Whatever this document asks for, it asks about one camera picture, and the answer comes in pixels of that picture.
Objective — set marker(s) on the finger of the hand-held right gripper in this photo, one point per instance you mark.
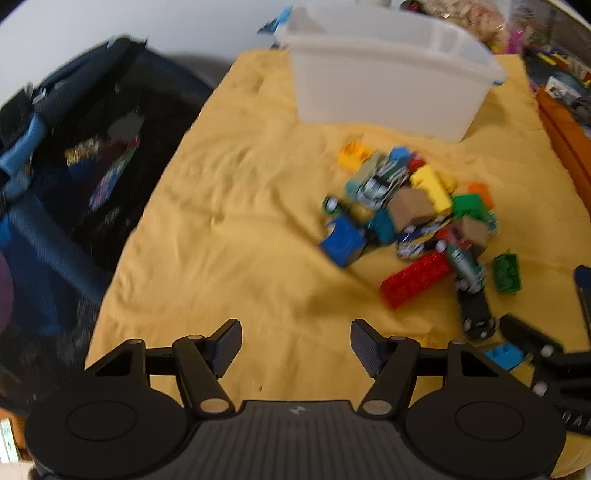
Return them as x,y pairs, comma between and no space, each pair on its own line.
526,333
584,295

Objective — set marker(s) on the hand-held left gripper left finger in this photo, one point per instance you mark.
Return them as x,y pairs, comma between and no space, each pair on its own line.
228,345

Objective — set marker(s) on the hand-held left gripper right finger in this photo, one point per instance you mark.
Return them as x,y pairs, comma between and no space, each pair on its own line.
364,348

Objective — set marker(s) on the light blue toy brick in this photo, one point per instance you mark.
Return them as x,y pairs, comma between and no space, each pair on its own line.
505,355

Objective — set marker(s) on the green studded toy brick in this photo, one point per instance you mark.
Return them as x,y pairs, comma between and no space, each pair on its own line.
506,272

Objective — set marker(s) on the red long toy brick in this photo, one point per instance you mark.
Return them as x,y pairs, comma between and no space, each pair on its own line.
415,279

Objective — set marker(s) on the pile of toy bricks and cars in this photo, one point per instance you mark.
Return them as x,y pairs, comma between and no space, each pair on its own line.
411,207

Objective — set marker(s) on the orange toy brick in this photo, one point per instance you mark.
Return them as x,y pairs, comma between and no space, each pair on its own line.
478,189

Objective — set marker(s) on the bright yellow toy brick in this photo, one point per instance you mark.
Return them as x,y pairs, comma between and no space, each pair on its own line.
431,184

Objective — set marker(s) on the small orange-yellow toy brick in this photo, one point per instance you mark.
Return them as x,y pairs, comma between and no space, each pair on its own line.
354,153

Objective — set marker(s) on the white plastic storage bin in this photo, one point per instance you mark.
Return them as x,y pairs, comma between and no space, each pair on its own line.
383,78

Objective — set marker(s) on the yellow cloth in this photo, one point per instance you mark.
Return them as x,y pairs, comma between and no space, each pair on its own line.
240,194

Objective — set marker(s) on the orange cloth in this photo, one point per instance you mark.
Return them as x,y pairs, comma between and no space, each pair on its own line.
565,138

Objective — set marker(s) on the dark blue mesh bag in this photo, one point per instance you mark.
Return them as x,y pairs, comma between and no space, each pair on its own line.
78,184

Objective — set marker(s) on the clear toy package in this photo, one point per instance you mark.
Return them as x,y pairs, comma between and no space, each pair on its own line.
558,55

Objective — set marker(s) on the pink cellophane wrap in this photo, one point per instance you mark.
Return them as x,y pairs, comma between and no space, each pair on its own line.
515,38

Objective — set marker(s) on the snack bag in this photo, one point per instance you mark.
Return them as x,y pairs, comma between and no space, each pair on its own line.
461,14

